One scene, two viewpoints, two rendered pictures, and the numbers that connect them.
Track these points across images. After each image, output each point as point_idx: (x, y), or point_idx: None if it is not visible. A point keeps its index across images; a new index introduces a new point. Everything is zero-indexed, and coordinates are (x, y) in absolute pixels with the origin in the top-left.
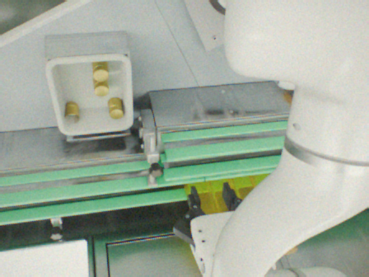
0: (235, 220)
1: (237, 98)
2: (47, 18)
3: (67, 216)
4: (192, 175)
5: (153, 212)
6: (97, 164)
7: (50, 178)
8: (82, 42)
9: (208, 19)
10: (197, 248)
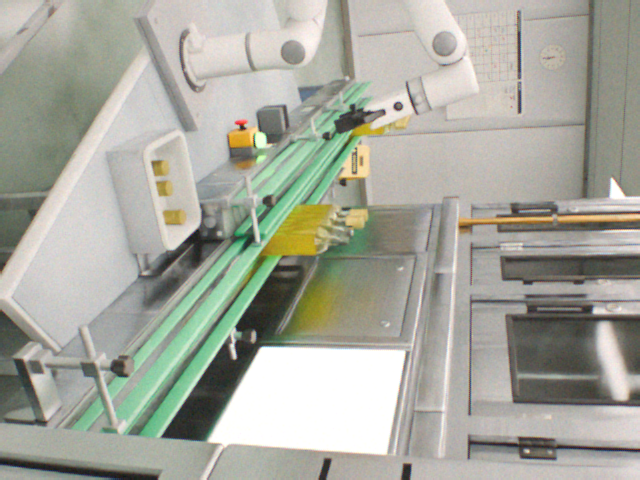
0: (414, 2)
1: (229, 171)
2: (101, 132)
3: (212, 373)
4: (272, 221)
5: (258, 318)
6: (208, 269)
7: (198, 293)
8: (139, 140)
9: (190, 97)
10: (386, 106)
